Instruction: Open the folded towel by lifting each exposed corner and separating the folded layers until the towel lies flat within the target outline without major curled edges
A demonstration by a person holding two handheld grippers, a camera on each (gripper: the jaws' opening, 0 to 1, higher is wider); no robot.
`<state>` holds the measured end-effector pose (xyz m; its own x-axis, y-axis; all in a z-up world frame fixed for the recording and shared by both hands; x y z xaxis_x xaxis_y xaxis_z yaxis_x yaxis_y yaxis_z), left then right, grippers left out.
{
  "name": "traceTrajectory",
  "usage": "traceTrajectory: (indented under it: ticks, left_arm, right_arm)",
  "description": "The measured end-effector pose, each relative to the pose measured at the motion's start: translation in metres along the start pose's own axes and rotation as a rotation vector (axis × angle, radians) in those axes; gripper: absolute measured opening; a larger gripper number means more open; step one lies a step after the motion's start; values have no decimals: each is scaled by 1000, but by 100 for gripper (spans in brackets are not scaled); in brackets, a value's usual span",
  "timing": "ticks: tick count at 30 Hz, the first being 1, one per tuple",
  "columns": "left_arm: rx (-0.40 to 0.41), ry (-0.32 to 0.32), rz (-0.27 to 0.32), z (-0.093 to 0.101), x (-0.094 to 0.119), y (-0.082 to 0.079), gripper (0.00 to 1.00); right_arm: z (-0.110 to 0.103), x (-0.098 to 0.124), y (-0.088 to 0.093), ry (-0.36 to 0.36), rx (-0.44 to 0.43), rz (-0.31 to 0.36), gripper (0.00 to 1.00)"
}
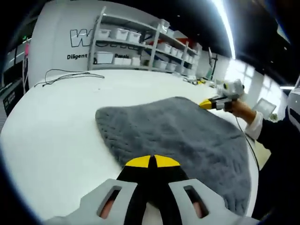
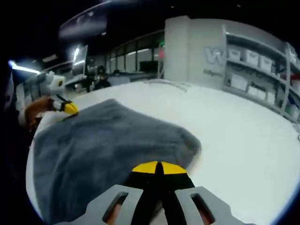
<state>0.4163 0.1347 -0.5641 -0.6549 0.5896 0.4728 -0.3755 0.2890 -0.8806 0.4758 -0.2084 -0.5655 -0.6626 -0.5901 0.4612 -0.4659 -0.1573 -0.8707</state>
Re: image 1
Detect grey towel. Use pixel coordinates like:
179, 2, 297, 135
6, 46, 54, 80
94, 96, 252, 217

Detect person's right hand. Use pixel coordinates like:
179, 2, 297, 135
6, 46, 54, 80
224, 99, 256, 123

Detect yellow and black tools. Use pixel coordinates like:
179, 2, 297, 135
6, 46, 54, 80
186, 76, 207, 85

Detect black pole stand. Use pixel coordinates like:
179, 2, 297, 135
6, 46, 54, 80
207, 46, 219, 81

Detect silver laptop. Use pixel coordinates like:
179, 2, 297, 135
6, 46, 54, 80
251, 97, 278, 116

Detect long ceiling light strip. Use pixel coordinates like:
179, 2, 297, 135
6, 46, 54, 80
210, 0, 237, 63

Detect person's dark clothed torso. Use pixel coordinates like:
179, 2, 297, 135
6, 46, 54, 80
253, 117, 300, 221

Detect grey metal shelving rack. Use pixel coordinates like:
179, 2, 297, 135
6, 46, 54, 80
88, 6, 203, 75

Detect group of white storage boxes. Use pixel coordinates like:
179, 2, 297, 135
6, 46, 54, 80
95, 22, 200, 75

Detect computer monitor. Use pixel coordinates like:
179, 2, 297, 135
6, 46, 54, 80
0, 77, 30, 116

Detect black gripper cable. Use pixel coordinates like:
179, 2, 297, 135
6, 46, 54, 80
235, 116, 260, 173

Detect thin black cable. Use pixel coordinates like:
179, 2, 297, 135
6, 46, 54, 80
34, 68, 105, 88

